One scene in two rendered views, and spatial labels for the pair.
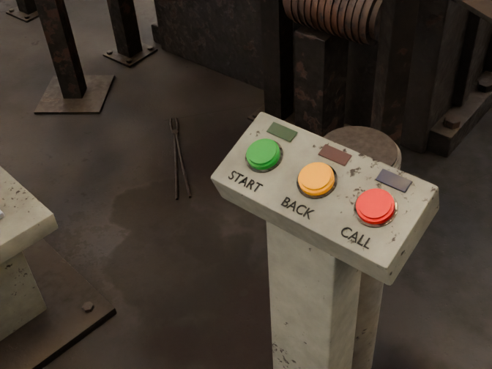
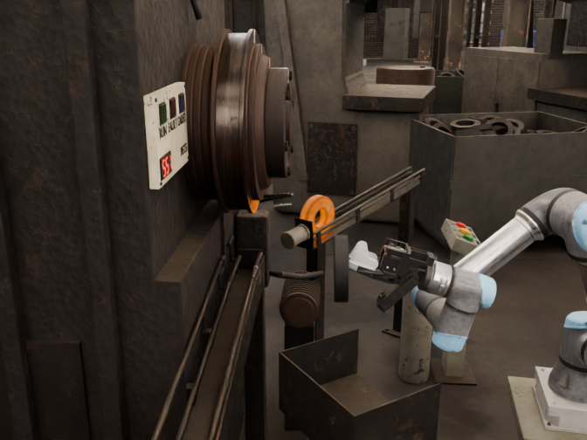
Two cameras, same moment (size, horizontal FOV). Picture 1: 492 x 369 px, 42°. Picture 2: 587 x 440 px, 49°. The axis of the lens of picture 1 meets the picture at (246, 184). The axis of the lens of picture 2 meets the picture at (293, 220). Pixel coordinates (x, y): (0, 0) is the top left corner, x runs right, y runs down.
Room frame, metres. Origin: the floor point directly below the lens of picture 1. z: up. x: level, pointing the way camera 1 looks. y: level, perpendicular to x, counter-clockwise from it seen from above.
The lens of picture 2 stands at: (2.46, 1.33, 1.39)
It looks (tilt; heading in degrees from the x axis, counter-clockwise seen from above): 18 degrees down; 232
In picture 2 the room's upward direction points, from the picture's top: straight up
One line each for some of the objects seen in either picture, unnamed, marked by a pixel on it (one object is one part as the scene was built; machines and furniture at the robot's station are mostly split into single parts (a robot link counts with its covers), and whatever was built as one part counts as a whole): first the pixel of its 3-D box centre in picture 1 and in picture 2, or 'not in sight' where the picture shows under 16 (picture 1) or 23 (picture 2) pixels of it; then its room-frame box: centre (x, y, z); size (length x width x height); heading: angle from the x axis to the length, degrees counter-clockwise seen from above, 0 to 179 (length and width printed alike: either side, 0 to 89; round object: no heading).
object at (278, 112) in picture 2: not in sight; (280, 123); (1.45, 0.00, 1.11); 0.28 x 0.06 x 0.28; 48
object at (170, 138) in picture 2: not in sight; (169, 132); (1.84, 0.12, 1.15); 0.26 x 0.02 x 0.18; 48
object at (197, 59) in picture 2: not in sight; (211, 122); (1.59, -0.12, 1.12); 0.47 x 0.10 x 0.47; 48
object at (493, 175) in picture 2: not in sight; (496, 177); (-1.06, -1.03, 0.39); 1.03 x 0.83 x 0.77; 153
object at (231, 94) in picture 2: not in sight; (243, 123); (1.53, -0.06, 1.11); 0.47 x 0.06 x 0.47; 48
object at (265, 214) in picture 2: not in sight; (252, 248); (1.38, -0.25, 0.68); 0.11 x 0.08 x 0.24; 138
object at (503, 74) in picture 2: not in sight; (517, 114); (-2.58, -1.89, 0.55); 1.10 x 0.53 x 1.10; 68
